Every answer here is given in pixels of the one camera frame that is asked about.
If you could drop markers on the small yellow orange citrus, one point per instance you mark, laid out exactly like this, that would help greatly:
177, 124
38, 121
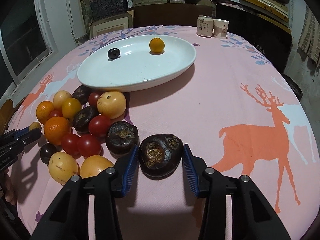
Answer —
156, 45

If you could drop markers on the red cherry tomato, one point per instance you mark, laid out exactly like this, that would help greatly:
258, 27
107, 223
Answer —
69, 144
93, 98
99, 126
55, 113
88, 145

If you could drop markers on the pink beverage can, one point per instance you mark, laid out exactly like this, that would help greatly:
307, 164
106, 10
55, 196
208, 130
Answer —
205, 26

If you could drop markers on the black round stool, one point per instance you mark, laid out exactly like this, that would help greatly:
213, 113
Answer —
295, 88

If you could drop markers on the left hand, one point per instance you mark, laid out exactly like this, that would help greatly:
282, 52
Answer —
7, 189

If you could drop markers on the large dark water chestnut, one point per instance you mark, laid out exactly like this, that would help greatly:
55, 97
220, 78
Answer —
159, 155

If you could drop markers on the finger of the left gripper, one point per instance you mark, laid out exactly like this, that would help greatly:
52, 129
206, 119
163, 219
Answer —
29, 137
21, 131

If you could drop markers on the large beige passion fruit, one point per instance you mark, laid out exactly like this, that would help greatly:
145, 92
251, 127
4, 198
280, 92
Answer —
111, 104

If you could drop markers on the window frame left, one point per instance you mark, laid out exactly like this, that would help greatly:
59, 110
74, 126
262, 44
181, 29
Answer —
26, 42

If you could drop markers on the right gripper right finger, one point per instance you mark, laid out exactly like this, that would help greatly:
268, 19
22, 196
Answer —
253, 217

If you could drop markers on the white oval plate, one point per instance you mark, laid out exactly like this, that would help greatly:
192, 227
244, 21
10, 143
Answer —
137, 68

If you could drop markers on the small dark plum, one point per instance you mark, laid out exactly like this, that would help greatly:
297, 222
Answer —
46, 151
113, 53

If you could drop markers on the yellow citrus fruit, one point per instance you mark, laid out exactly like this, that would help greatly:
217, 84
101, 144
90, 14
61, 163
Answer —
70, 108

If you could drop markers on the dark board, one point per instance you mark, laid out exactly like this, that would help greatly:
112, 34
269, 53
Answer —
169, 14

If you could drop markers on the wooden chair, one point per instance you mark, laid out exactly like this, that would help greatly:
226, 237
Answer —
6, 113

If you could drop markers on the framed picture board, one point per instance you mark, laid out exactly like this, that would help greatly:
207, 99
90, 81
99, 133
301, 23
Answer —
113, 23

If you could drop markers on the pink deer tablecloth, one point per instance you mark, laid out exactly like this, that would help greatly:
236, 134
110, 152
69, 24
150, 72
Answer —
213, 107

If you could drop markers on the orange mandarin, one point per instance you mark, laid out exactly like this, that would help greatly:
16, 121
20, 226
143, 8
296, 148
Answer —
55, 129
43, 111

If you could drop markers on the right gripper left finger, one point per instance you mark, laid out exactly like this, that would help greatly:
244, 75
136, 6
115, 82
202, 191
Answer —
67, 216

